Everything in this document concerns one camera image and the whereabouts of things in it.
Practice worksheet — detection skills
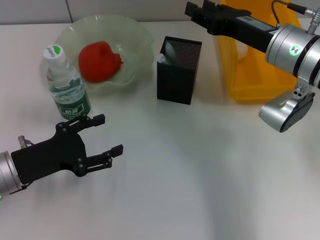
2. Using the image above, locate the left arm connector cable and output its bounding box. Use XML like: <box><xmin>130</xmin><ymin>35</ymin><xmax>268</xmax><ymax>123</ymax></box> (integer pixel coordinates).
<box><xmin>17</xmin><ymin>134</ymin><xmax>35</xmax><ymax>149</ymax></box>

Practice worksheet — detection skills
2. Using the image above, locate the right arm connector cable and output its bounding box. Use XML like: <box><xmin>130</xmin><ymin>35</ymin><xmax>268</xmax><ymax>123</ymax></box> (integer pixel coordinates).
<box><xmin>271</xmin><ymin>0</ymin><xmax>320</xmax><ymax>35</ymax></box>

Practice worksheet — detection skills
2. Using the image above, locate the white paper ball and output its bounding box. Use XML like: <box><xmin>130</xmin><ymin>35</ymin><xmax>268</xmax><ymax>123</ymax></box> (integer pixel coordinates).
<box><xmin>236</xmin><ymin>43</ymin><xmax>249</xmax><ymax>61</ymax></box>

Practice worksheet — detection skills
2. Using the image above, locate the arm connector cable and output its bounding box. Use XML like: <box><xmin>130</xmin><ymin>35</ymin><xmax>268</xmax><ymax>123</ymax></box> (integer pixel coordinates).
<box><xmin>17</xmin><ymin>134</ymin><xmax>35</xmax><ymax>149</ymax></box>
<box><xmin>271</xmin><ymin>0</ymin><xmax>320</xmax><ymax>35</ymax></box>

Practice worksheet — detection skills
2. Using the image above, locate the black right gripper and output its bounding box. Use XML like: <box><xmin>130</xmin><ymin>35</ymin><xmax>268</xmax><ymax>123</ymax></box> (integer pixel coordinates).
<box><xmin>184</xmin><ymin>0</ymin><xmax>276</xmax><ymax>54</ymax></box>

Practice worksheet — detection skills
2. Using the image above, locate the yellow plastic bin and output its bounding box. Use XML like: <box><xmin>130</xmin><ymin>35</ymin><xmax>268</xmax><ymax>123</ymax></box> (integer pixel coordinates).
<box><xmin>216</xmin><ymin>0</ymin><xmax>305</xmax><ymax>105</ymax></box>

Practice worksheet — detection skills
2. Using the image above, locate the green utility knife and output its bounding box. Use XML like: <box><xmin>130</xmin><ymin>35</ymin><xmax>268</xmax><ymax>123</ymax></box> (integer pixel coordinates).
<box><xmin>157</xmin><ymin>53</ymin><xmax>171</xmax><ymax>65</ymax></box>

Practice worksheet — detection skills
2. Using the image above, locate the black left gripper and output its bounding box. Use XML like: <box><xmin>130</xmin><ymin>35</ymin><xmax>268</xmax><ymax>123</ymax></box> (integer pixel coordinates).
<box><xmin>11</xmin><ymin>113</ymin><xmax>124</xmax><ymax>185</ymax></box>

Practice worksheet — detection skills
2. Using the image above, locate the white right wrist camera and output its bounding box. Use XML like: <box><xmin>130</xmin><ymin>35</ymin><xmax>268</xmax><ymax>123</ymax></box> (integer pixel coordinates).
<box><xmin>258</xmin><ymin>91</ymin><xmax>316</xmax><ymax>133</ymax></box>

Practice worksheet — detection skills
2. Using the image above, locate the clear green-label water bottle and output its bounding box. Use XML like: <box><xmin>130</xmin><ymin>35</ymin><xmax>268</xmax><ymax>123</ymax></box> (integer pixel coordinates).
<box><xmin>42</xmin><ymin>44</ymin><xmax>92</xmax><ymax>121</ymax></box>

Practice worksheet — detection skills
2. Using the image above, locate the pale green glass fruit plate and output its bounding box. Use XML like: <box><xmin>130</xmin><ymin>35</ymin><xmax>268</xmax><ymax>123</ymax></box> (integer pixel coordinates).
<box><xmin>39</xmin><ymin>14</ymin><xmax>155</xmax><ymax>99</ymax></box>

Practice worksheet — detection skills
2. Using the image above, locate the grey marker pen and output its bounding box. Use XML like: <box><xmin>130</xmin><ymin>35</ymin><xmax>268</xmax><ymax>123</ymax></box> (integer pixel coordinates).
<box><xmin>163</xmin><ymin>41</ymin><xmax>182</xmax><ymax>68</ymax></box>

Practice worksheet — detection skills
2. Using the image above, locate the black mesh pen holder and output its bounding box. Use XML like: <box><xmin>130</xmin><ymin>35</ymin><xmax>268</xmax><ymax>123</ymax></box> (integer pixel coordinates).
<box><xmin>156</xmin><ymin>35</ymin><xmax>203</xmax><ymax>105</ymax></box>

